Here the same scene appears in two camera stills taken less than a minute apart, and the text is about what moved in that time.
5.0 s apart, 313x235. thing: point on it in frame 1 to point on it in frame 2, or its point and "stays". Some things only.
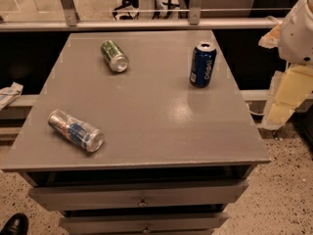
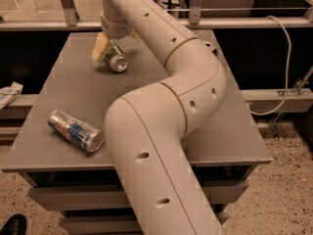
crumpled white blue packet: (8, 95) stays
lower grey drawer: (141, 222) stays
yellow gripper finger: (271, 38) to (117, 30)
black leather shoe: (17, 224) stays
